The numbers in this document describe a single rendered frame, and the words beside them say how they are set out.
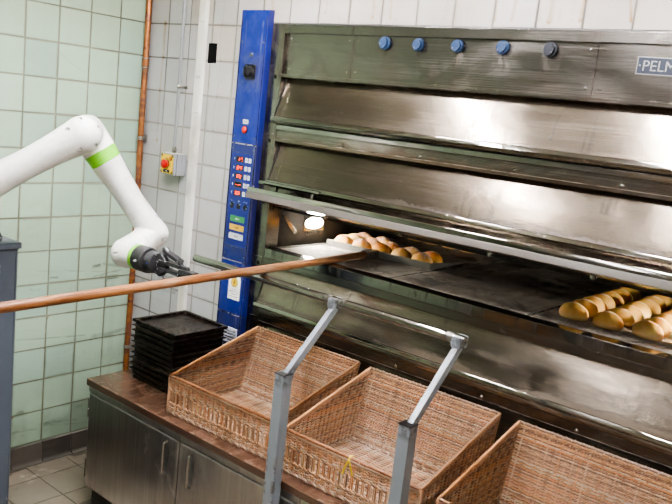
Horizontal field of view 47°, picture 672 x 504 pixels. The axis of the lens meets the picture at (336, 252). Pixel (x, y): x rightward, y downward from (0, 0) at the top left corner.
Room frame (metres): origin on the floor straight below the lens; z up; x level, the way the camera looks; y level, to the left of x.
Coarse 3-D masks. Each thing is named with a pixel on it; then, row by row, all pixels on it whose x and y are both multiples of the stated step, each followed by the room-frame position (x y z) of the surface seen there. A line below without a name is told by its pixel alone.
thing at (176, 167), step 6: (162, 156) 3.58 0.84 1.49; (168, 156) 3.55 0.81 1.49; (174, 156) 3.53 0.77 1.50; (180, 156) 3.55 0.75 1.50; (168, 162) 3.55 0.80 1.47; (174, 162) 3.53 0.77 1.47; (180, 162) 3.56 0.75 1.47; (162, 168) 3.58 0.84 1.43; (168, 168) 3.55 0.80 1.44; (174, 168) 3.53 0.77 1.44; (180, 168) 3.56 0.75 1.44; (168, 174) 3.55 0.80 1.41; (174, 174) 3.53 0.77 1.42; (180, 174) 3.56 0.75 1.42
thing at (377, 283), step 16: (272, 256) 3.21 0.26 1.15; (288, 256) 3.15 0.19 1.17; (304, 256) 3.14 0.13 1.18; (320, 272) 3.04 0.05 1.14; (336, 272) 2.99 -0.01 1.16; (352, 272) 2.94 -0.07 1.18; (368, 272) 2.96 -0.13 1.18; (384, 288) 2.84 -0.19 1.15; (400, 288) 2.79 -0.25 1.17; (416, 288) 2.76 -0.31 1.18; (432, 304) 2.70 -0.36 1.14; (448, 304) 2.66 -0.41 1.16; (464, 304) 2.62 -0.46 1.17; (480, 304) 2.62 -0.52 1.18; (496, 320) 2.54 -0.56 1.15; (512, 320) 2.51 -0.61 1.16; (528, 320) 2.47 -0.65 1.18; (544, 320) 2.49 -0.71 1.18; (544, 336) 2.43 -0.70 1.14; (560, 336) 2.40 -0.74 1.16; (576, 336) 2.37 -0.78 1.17; (592, 336) 2.35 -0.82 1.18; (608, 352) 2.30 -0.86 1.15; (624, 352) 2.27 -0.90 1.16; (640, 352) 2.24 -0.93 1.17; (656, 352) 2.24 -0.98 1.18
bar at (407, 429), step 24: (216, 264) 2.87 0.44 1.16; (288, 288) 2.63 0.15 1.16; (336, 312) 2.51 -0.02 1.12; (360, 312) 2.43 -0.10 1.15; (384, 312) 2.38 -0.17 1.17; (312, 336) 2.43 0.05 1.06; (456, 336) 2.20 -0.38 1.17; (288, 384) 2.34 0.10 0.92; (432, 384) 2.12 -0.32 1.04; (288, 408) 2.35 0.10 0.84; (408, 432) 2.02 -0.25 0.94; (408, 456) 2.02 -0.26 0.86; (264, 480) 2.34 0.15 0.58; (408, 480) 2.04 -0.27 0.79
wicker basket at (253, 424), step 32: (224, 352) 3.03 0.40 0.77; (288, 352) 3.05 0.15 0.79; (320, 352) 2.96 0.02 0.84; (192, 384) 2.73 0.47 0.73; (224, 384) 3.04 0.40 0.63; (256, 384) 3.08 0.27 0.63; (320, 384) 2.91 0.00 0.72; (192, 416) 2.72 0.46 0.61; (224, 416) 2.81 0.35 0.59; (256, 416) 2.53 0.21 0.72; (288, 416) 2.54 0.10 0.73; (256, 448) 2.52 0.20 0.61
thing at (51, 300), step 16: (336, 256) 3.07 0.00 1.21; (352, 256) 3.15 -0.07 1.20; (224, 272) 2.58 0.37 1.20; (240, 272) 2.63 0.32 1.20; (256, 272) 2.69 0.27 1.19; (112, 288) 2.21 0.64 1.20; (128, 288) 2.25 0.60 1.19; (144, 288) 2.30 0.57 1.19; (160, 288) 2.35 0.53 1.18; (0, 304) 1.94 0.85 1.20; (16, 304) 1.97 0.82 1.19; (32, 304) 2.00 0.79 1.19; (48, 304) 2.04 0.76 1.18
